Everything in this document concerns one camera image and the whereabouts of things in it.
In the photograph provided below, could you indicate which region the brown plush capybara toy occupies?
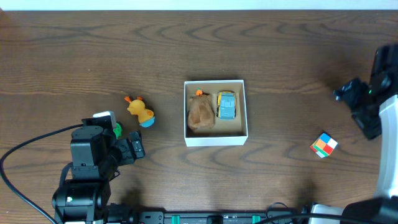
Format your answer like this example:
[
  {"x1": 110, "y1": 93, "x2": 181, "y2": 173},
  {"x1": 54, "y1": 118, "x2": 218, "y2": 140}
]
[{"x1": 187, "y1": 88, "x2": 215, "y2": 131}]

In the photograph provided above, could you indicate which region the yellow grey toy truck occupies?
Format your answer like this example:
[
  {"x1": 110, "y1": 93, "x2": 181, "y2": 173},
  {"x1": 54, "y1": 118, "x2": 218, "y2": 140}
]
[{"x1": 217, "y1": 91, "x2": 236, "y2": 120}]

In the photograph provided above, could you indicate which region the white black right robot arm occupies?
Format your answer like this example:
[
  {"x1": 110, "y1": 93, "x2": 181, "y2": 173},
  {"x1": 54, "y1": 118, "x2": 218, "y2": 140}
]
[{"x1": 310, "y1": 44, "x2": 397, "y2": 223}]

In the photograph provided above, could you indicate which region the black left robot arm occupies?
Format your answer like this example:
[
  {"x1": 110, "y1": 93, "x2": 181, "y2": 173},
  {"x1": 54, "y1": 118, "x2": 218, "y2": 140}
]
[{"x1": 52, "y1": 126, "x2": 145, "y2": 223}]

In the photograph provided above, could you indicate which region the green ribbed wheel toy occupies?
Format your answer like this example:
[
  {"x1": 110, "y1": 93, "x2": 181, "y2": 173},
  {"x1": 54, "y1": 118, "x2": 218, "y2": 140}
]
[{"x1": 113, "y1": 122, "x2": 123, "y2": 138}]

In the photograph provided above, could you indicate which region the orange rubber duck toy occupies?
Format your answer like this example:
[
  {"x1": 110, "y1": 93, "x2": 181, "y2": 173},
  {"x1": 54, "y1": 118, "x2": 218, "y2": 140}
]
[{"x1": 124, "y1": 96, "x2": 155, "y2": 128}]

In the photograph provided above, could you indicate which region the multicoloured puzzle cube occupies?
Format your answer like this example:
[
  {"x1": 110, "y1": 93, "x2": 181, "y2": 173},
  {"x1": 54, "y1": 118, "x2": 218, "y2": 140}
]
[{"x1": 310, "y1": 133, "x2": 338, "y2": 158}]

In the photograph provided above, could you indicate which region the white cardboard box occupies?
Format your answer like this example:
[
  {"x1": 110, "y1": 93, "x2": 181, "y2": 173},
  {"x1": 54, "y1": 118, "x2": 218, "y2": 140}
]
[{"x1": 183, "y1": 80, "x2": 249, "y2": 147}]

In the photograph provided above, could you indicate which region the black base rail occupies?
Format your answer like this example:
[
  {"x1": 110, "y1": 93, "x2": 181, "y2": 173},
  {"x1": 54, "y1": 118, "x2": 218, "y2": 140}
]
[{"x1": 107, "y1": 202, "x2": 299, "y2": 224}]

